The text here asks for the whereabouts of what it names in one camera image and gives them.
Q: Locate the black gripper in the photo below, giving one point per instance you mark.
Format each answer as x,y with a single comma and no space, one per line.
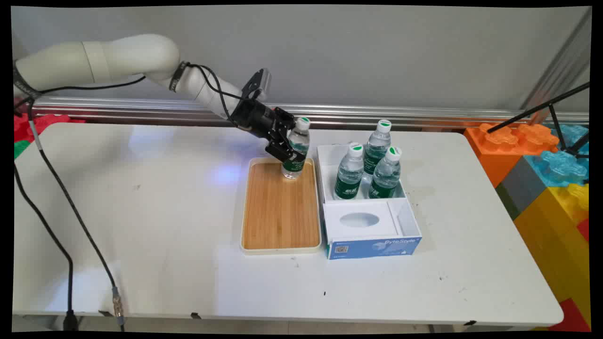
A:
254,117

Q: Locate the green label water bottle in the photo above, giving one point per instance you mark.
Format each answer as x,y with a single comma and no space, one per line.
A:
349,174
385,176
379,141
301,137

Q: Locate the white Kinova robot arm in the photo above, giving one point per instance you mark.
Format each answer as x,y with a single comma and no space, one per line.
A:
122,56

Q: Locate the bamboo tray with cream rim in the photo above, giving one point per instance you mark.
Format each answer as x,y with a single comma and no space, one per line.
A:
280,212

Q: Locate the blue and white cardboard box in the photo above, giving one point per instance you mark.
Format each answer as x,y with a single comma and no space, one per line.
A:
367,245

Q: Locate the orange foam block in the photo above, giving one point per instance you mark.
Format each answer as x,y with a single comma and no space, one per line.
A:
499,150

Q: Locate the red foam mat piece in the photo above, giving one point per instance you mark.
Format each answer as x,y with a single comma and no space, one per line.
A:
44,121

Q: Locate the grey foam block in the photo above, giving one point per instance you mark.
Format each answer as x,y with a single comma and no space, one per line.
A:
523,188

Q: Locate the green foam mat piece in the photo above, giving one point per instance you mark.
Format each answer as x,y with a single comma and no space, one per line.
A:
20,149

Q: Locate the black tripod stand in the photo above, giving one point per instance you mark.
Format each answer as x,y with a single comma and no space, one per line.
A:
556,120

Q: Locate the blue foam block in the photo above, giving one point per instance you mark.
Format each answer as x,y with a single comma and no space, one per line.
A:
560,165

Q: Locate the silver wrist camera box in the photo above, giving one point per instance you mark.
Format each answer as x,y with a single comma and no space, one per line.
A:
259,82

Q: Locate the aluminium frame rail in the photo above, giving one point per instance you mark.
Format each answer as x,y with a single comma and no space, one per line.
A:
141,110

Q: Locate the aluminium frame post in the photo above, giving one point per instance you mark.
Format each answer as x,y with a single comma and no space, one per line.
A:
560,61

